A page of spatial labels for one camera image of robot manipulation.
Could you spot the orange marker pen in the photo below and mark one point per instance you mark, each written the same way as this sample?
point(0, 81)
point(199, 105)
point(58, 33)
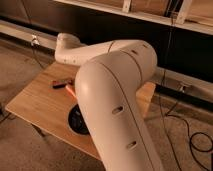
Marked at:
point(70, 90)

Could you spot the black and red eraser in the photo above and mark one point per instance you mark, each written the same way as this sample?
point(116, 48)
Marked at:
point(62, 83)

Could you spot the wooden table board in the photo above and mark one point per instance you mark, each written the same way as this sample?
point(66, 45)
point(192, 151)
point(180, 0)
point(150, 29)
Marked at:
point(47, 108)

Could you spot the white wooden shelf frame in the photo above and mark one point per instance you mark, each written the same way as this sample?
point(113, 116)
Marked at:
point(193, 15)

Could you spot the black ceramic cup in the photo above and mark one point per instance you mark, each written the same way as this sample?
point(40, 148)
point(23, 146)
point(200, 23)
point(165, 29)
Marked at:
point(76, 121)

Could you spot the white wall plug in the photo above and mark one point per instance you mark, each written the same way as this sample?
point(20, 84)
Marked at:
point(34, 40)

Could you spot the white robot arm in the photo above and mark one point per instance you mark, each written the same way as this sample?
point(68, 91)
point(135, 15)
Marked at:
point(106, 83)

